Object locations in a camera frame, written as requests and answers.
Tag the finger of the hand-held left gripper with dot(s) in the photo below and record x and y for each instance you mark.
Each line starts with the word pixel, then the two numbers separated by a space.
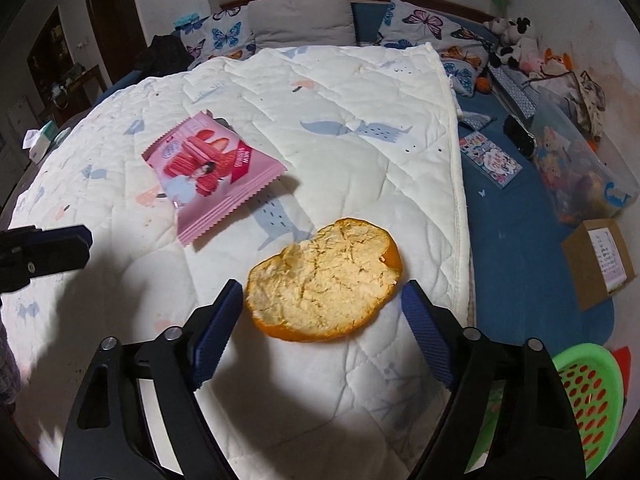
pixel 65 245

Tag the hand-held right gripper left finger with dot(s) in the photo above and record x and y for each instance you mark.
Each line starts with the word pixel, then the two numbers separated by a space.
pixel 217 335

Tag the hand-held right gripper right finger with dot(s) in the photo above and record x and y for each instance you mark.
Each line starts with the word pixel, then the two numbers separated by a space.
pixel 427 335

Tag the large orange peel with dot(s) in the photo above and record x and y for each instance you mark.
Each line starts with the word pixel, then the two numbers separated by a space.
pixel 320 280

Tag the green plastic basket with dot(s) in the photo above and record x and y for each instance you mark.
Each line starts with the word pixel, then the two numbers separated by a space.
pixel 595 360

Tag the white and green box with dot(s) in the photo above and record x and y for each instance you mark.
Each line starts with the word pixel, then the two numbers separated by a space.
pixel 40 145

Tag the blue bed sheet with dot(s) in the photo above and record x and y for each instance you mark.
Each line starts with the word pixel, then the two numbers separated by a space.
pixel 510 240

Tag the pink snack packet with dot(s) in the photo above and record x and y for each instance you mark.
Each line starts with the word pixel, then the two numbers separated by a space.
pixel 210 175

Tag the dark wooden desk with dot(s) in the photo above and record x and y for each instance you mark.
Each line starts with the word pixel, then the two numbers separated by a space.
pixel 75 85

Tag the brown cardboard box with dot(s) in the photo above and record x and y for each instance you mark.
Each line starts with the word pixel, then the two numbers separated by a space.
pixel 582 270

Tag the colourful printed booklet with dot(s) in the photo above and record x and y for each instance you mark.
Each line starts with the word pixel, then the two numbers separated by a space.
pixel 490 160

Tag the white printed quilt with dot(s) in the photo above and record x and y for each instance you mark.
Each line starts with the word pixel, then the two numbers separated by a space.
pixel 350 160

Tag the white calendar sheet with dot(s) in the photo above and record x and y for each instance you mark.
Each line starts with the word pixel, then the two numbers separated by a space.
pixel 610 260

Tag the black clothing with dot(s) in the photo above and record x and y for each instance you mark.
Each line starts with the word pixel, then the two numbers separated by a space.
pixel 160 55

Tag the grey patterned cloth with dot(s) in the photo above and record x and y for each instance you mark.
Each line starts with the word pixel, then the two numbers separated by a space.
pixel 475 122

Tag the black small device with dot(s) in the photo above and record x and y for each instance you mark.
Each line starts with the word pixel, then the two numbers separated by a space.
pixel 520 135

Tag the clear plastic storage bin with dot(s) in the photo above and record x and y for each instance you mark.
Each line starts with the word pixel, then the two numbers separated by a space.
pixel 575 170

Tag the dark wooden door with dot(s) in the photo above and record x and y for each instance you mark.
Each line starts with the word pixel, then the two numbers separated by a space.
pixel 110 20

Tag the small orange ball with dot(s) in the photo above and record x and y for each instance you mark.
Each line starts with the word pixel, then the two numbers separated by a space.
pixel 483 85

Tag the blue patterned cushion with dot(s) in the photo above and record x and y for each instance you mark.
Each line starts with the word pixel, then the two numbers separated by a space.
pixel 515 90

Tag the butterfly print pillow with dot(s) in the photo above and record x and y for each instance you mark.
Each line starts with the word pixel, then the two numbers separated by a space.
pixel 220 35
pixel 425 25

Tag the beige patterned cloth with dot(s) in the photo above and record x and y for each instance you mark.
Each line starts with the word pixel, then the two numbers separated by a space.
pixel 592 100

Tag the orange plush fox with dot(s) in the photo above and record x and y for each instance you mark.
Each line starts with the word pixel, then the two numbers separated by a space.
pixel 557 62

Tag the black and white plush cow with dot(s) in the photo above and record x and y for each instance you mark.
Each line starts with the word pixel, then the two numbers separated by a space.
pixel 515 40

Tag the beige pillow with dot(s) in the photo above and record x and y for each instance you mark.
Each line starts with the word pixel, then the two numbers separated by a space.
pixel 300 20

